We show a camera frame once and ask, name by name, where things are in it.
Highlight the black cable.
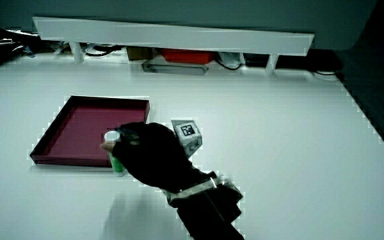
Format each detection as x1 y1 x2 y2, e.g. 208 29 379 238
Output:
84 45 123 58
214 58 243 71

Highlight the grey flat tray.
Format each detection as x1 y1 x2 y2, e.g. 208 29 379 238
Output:
141 62 210 77

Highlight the white long shelf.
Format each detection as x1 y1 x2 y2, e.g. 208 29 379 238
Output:
32 16 315 76

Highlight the person's right hand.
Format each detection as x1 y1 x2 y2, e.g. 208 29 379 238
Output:
100 119 219 195

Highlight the green glue stick white cap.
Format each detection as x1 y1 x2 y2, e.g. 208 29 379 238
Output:
103 130 128 177

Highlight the red box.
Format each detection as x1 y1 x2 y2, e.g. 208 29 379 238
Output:
159 48 217 65

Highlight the white plastic bag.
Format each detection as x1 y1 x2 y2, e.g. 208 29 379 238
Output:
217 51 246 68

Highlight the brown cardboard box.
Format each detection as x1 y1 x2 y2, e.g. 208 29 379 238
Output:
125 46 155 62

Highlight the maroon shallow tray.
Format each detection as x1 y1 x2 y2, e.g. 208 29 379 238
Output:
29 95 151 169

